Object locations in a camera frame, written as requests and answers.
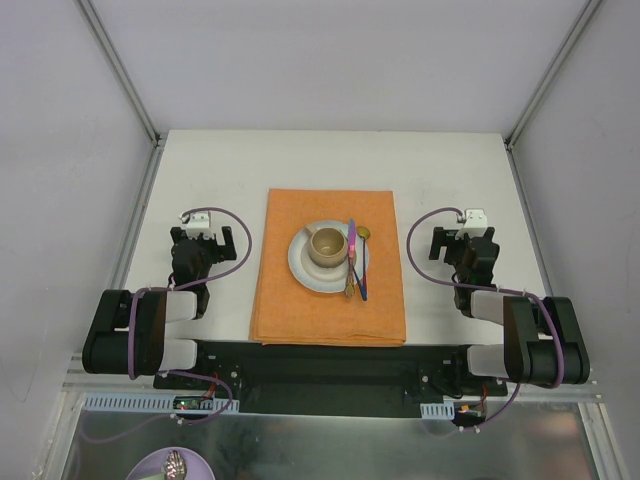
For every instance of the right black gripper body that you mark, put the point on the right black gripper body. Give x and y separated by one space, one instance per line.
458 245

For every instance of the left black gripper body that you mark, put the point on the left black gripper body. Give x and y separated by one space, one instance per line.
208 245

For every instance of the orange cloth placemat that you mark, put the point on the orange cloth placemat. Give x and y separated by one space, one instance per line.
286 312

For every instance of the gold purple spoon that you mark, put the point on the gold purple spoon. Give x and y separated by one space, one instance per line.
364 235

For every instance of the blue metal fork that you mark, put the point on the blue metal fork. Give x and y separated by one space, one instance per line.
357 280

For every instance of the white ceramic plate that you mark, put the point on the white ceramic plate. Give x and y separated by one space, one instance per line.
317 279

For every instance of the beige ceramic mug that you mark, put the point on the beige ceramic mug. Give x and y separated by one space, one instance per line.
326 247

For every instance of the iridescent purple knife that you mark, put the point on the iridescent purple knife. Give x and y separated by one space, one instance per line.
351 248

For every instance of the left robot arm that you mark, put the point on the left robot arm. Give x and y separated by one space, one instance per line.
128 332

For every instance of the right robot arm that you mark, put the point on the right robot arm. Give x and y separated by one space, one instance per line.
542 340

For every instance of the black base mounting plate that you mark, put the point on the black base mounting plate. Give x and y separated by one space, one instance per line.
385 382

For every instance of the silver cutlery on lilac plate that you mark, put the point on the silver cutlery on lilac plate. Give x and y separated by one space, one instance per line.
174 466

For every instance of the lilac plate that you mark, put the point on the lilac plate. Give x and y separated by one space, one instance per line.
150 466

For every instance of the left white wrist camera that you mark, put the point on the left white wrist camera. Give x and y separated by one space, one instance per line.
197 223

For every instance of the right white cable duct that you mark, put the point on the right white cable duct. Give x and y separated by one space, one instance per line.
444 411

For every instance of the white cable duct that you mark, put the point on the white cable duct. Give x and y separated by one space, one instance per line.
444 411
158 403

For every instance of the left white cable duct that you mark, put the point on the left white cable duct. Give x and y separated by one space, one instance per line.
158 403

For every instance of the aluminium front rail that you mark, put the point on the aluminium front rail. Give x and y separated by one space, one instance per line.
76 379

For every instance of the left aluminium frame post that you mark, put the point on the left aluminium frame post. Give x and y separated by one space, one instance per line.
98 30

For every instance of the aluminium frame post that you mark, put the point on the aluminium frame post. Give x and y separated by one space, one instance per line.
98 30
570 41

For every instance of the right aluminium frame post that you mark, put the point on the right aluminium frame post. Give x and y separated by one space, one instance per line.
570 41

